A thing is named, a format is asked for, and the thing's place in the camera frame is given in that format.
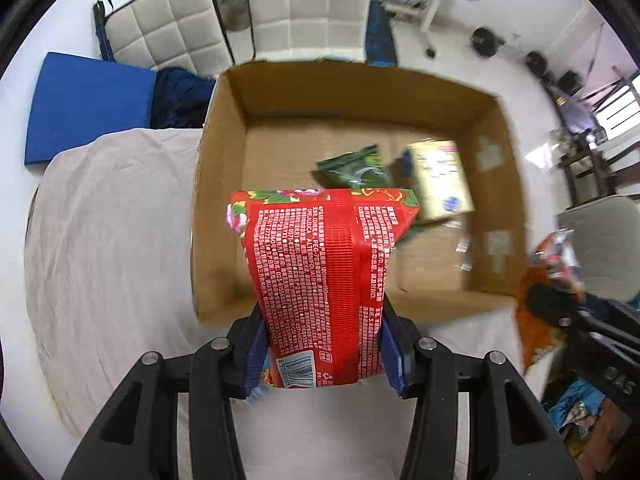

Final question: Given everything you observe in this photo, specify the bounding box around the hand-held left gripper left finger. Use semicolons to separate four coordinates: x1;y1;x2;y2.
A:
62;304;271;480

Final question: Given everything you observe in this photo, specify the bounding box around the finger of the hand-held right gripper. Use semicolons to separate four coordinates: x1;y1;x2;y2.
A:
525;282;587;330

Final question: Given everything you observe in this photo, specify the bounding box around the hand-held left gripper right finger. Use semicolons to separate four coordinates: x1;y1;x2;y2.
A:
381;294;582;480

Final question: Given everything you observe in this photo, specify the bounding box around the orange snack packet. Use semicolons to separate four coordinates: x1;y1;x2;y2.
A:
515;265;572;377

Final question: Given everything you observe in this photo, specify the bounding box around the red floral snack packet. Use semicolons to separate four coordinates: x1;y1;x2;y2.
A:
225;186;421;390

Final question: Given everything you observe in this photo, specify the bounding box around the yellow snack packet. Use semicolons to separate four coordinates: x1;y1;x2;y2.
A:
399;140;475;223

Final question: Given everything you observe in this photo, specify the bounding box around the brown cardboard box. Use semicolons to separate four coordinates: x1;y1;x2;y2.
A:
191;60;531;326

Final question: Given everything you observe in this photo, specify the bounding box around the green snack packet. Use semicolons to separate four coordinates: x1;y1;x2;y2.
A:
316;144;397;192

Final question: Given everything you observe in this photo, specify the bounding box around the red and white snack packet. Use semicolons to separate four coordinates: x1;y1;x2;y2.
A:
534;229;582;288

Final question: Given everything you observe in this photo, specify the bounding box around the pile of colourful packets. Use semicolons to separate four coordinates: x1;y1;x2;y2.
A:
540;374;640;463

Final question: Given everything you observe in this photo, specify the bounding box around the grey armchair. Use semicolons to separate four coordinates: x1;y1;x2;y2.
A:
556;195;640;304

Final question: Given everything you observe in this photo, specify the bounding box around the dark wooden chair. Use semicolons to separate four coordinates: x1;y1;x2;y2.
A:
550;127;640;201

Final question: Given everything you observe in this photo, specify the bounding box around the white bed sheet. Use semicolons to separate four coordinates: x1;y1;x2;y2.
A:
24;127;527;480

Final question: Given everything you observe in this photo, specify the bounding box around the black dumbbell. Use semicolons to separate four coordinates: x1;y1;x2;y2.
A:
525;51;552;81
556;71;584;95
471;26;502;57

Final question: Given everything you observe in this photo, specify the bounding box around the dark blue cloth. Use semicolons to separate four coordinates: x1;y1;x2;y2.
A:
149;66;219;131

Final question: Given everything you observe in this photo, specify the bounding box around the blue foam mat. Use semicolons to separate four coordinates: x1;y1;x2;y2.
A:
24;51;161;167

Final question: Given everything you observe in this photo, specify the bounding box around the white weight bench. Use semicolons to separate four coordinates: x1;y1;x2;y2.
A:
379;0;495;57

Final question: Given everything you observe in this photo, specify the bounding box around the white quilted chair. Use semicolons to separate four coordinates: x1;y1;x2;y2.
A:
92;0;236;72
242;0;377;63

